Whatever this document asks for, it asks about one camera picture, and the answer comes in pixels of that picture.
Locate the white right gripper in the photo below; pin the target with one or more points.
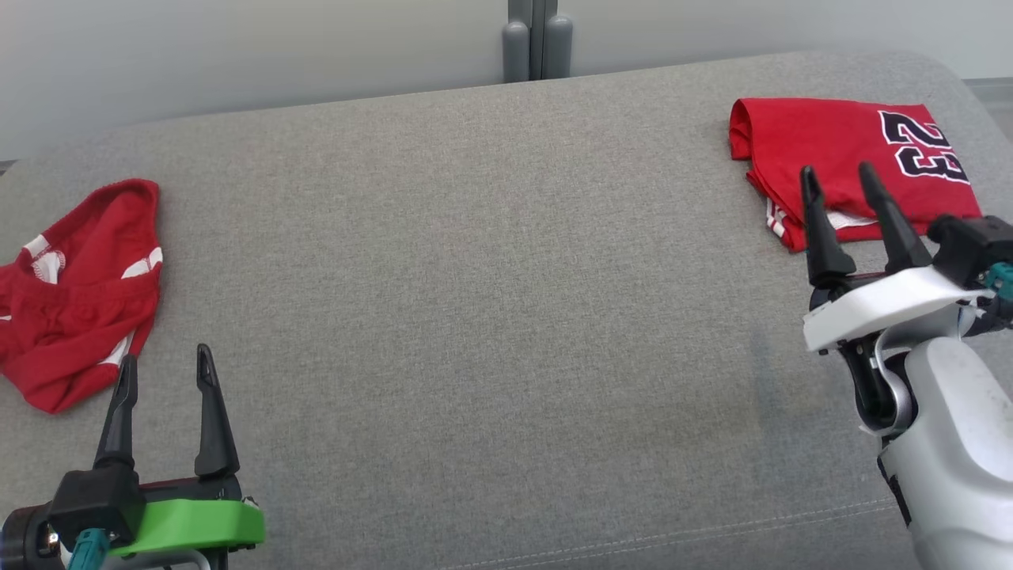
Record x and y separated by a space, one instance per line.
878 305

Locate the red shorts with white stripes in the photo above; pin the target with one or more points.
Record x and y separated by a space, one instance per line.
71 332

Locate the grey partition post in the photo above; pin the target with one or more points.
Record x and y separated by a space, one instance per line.
538 39

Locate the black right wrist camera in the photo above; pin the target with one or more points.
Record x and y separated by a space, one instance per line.
969 245

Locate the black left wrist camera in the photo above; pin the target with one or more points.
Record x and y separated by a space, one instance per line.
95 499

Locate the red jersey shirt number 23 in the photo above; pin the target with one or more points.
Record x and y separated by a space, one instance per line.
815 142

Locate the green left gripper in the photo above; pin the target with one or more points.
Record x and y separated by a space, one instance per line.
198 522

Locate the grey fabric sofa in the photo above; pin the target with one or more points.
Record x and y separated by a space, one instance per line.
475 317

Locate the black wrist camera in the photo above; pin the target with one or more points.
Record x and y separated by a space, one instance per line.
95 499
969 245

